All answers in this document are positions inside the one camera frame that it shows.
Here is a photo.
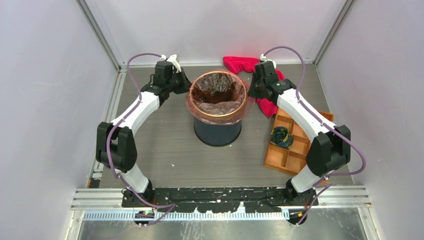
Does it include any red translucent trash bag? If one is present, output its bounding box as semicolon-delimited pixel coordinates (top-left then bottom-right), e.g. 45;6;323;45
185;70;255;126

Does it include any orange wooden organizer tray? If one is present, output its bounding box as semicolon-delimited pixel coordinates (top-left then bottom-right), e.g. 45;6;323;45
263;106;335;177

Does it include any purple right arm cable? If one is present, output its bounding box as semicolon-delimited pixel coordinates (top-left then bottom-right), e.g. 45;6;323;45
261;45;367;227

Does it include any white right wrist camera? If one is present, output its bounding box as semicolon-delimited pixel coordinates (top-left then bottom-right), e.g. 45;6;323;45
259;54;277;69

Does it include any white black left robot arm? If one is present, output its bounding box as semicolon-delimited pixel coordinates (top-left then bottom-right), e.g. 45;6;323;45
95;55;191;207

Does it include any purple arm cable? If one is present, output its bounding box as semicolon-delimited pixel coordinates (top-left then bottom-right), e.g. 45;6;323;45
105;52;177;227
261;45;367;227

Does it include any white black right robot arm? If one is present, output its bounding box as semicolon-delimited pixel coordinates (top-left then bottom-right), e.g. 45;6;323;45
248;61;351;205

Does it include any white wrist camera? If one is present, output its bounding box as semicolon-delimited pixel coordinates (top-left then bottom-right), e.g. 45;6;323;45
160;54;182;73
259;54;277;69

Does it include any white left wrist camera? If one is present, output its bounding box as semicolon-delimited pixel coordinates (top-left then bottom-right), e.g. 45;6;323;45
160;54;182;73

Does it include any aluminium frame rail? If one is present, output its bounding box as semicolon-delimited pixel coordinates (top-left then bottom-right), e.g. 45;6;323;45
67;188;374;222

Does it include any dark blue gold-rimmed trash bin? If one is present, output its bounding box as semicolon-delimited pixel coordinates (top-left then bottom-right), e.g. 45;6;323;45
188;69;249;148

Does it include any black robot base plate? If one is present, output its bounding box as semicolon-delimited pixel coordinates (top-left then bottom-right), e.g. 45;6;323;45
121;186;320;215

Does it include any crumpled magenta cloth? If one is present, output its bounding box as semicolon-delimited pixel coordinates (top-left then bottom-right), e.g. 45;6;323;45
222;56;286;119

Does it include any rolled dark blue patterned tie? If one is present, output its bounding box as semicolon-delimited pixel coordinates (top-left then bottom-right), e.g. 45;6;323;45
270;126;294;150

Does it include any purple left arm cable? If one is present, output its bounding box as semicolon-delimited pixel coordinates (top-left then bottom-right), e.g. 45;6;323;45
105;52;177;227

